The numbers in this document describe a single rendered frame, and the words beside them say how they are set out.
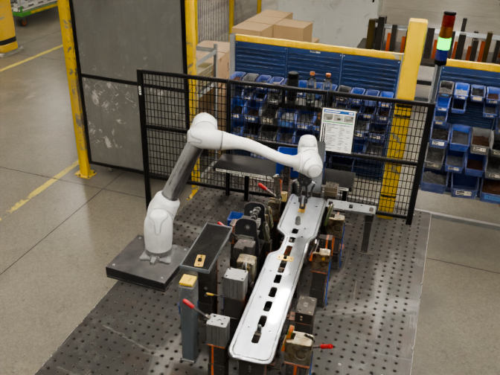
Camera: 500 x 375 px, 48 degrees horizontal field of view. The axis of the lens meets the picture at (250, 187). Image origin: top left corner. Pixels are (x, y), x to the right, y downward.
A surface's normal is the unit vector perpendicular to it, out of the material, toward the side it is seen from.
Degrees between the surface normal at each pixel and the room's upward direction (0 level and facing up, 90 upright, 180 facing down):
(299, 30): 90
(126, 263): 2
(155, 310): 0
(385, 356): 0
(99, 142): 91
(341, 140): 90
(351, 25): 90
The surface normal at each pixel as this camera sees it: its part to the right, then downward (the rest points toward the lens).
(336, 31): -0.33, 0.45
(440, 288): 0.03, -0.87
